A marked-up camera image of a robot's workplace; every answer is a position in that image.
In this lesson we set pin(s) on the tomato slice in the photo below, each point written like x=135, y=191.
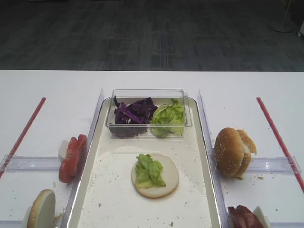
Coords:
x=82, y=147
x=68, y=166

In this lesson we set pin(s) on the green lettuce pile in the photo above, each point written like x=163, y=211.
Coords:
x=169, y=114

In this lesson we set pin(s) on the lettuce leaf on bun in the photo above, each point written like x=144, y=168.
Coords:
x=148, y=172

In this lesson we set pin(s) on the white left tomato stand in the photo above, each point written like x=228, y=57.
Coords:
x=62, y=151

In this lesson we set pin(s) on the red meat slices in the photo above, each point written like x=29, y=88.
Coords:
x=242, y=217

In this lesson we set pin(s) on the clear plastic food container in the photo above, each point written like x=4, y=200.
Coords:
x=158, y=96

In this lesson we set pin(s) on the shredded purple cabbage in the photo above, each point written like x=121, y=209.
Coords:
x=140, y=112

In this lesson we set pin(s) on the bottom bun slice on tray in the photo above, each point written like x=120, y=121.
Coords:
x=169, y=174

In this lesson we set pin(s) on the silver metal tray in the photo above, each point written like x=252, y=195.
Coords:
x=105, y=196

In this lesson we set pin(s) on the sesame bun front right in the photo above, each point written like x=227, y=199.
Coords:
x=229, y=151

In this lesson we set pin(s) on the sesame bun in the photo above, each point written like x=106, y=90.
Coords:
x=249, y=148
x=229, y=151

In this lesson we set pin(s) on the sesame bun rear right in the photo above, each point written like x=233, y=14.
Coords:
x=249, y=148

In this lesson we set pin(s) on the right clear long divider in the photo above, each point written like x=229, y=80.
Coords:
x=222, y=215

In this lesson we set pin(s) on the clear long divider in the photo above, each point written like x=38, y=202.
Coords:
x=95, y=114
x=222, y=215

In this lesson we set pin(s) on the right clear cross divider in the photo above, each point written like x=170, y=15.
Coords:
x=274, y=165

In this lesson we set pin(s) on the clear cross divider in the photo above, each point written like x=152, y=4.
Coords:
x=274, y=165
x=23, y=163

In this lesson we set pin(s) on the left clear long divider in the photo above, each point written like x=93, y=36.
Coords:
x=95, y=114

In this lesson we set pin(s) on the white lower right stand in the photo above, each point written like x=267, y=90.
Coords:
x=261, y=217

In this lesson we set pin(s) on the left red tape strip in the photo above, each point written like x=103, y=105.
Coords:
x=23, y=135

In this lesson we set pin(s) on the red tape strip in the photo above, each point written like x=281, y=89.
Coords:
x=280, y=140
x=23, y=135

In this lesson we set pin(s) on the bun half lower left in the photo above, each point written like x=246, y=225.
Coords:
x=42, y=212

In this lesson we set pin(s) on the left clear cross divider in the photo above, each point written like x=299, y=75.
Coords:
x=23, y=163

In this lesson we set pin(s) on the right red tape strip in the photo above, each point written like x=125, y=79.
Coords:
x=280, y=140

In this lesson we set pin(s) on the white lower left stand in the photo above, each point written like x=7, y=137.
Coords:
x=26, y=217

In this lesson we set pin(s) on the white floor stand base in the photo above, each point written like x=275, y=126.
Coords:
x=284, y=26

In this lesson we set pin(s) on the white caster wheel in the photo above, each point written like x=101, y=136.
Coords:
x=299, y=34

